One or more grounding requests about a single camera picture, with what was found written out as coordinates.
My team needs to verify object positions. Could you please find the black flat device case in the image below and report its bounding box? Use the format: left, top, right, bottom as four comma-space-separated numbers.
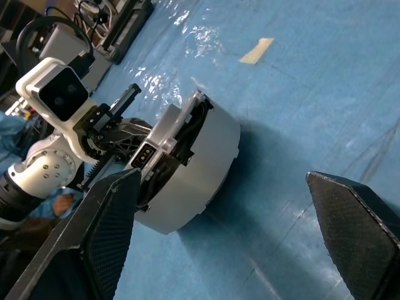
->
96, 0, 156, 66

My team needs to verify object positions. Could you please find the thin black desk cable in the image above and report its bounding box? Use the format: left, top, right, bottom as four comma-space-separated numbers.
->
74, 0, 126, 42

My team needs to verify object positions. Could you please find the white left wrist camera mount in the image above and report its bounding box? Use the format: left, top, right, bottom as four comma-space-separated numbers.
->
15, 57, 98, 164

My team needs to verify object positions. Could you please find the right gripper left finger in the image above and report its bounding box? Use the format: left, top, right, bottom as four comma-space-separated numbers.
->
4, 167, 143, 300

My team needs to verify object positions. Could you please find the copper wound motor stator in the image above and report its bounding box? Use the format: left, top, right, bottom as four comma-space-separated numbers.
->
133, 96, 242, 236

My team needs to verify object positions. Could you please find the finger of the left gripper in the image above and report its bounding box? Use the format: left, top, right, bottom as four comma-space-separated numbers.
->
106, 132, 150, 158
107, 117, 154, 140

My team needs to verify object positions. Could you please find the silver motor rotor bell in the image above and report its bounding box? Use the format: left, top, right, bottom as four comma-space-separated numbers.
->
126, 90, 216, 216

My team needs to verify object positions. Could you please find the beige tape strip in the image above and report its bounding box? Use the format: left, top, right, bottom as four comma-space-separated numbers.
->
239, 37, 276, 66

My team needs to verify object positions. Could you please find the grey equipment box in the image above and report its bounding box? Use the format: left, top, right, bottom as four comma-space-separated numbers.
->
38, 22, 112, 95

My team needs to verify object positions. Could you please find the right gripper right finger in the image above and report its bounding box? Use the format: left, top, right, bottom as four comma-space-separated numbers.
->
305, 170, 400, 300

